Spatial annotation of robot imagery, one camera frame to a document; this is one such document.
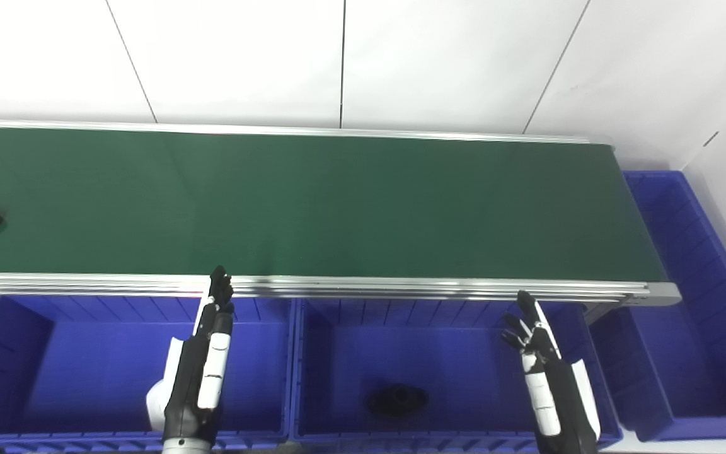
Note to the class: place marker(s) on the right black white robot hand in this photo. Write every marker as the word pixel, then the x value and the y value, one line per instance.
pixel 558 391

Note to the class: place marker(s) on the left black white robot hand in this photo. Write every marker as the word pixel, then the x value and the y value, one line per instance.
pixel 186 378

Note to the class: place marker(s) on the blue plastic bin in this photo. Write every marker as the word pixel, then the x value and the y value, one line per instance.
pixel 684 353
pixel 451 366
pixel 86 372

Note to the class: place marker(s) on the green conveyor belt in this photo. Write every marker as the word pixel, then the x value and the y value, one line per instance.
pixel 369 287
pixel 312 202

